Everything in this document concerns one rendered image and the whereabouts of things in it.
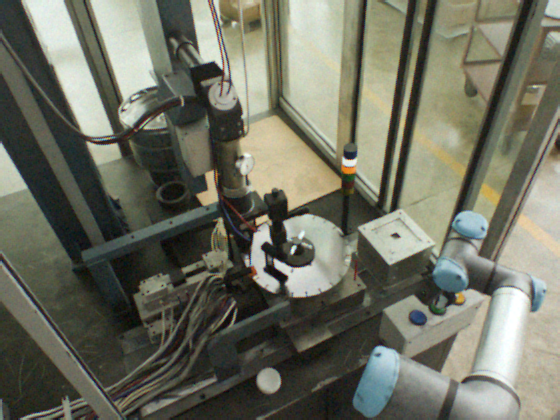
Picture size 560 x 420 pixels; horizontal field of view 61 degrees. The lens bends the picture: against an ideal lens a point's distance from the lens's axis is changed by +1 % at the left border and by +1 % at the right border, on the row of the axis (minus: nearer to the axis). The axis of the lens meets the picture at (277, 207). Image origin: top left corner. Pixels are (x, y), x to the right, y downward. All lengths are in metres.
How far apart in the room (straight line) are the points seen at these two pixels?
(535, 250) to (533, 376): 0.76
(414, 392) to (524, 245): 2.21
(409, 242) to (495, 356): 0.72
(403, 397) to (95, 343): 1.10
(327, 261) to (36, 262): 1.09
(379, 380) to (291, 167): 1.36
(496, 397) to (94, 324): 1.25
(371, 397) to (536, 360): 1.79
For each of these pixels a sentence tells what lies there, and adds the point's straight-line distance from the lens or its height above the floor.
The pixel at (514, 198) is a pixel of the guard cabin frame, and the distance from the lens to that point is 1.31.
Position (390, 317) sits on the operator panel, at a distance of 1.42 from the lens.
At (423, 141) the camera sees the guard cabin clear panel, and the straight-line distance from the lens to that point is 1.53.
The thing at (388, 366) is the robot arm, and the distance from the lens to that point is 0.83.
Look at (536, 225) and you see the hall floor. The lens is 3.11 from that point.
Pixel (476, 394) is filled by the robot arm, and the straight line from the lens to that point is 0.86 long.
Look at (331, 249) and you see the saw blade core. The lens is 1.48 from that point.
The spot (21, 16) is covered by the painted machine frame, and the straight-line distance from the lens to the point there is 1.39.
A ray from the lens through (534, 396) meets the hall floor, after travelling 2.48.
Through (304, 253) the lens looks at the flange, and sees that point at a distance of 1.45.
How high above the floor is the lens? 2.10
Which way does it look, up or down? 46 degrees down
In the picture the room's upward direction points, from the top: 4 degrees counter-clockwise
